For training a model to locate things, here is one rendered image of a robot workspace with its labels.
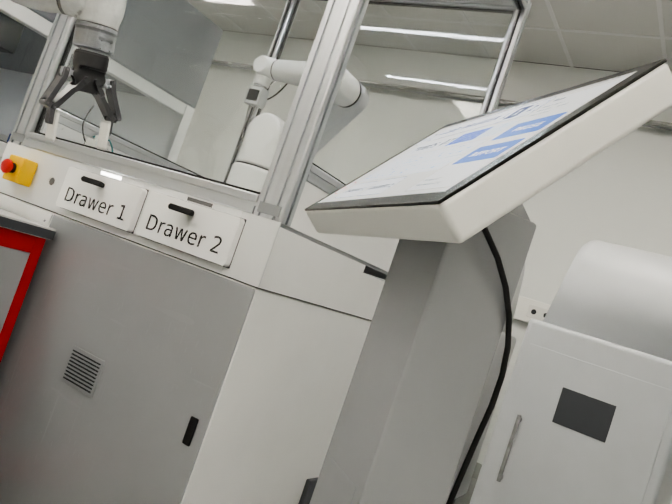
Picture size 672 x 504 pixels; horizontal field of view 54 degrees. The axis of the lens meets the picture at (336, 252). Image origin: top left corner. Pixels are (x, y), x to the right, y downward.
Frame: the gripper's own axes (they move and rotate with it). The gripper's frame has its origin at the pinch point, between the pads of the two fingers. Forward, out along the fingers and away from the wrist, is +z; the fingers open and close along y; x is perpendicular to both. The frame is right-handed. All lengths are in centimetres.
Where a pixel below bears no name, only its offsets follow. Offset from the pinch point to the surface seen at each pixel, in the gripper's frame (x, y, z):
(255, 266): -49, 13, 17
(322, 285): -51, 37, 21
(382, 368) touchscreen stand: -97, -17, 18
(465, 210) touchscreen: -110, -34, -6
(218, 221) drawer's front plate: -36.4, 12.2, 10.0
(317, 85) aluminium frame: -48, 21, -23
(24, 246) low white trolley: 14.8, 0.9, 29.0
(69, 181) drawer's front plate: 16.1, 11.2, 11.6
